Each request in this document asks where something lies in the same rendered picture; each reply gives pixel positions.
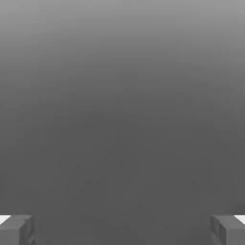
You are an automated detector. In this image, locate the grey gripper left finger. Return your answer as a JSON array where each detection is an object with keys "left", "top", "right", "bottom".
[{"left": 0, "top": 214, "right": 36, "bottom": 245}]

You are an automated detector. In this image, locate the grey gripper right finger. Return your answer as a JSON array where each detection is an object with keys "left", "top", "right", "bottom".
[{"left": 209, "top": 214, "right": 245, "bottom": 245}]

